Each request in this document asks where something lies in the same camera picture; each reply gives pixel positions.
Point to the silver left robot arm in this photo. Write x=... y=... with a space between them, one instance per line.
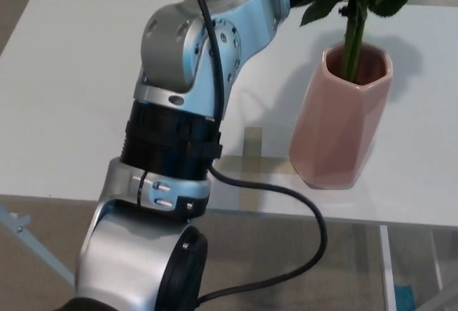
x=171 y=57

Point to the light blue metal frame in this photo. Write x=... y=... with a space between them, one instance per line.
x=21 y=232

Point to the white metal table leg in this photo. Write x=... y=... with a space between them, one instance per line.
x=437 y=275
x=388 y=271

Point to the pink artificial rose bouquet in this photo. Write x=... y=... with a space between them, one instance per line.
x=352 y=46

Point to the blue floor tape patch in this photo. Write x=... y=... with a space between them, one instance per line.
x=404 y=298

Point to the pink faceted ceramic vase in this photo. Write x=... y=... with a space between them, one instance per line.
x=332 y=128

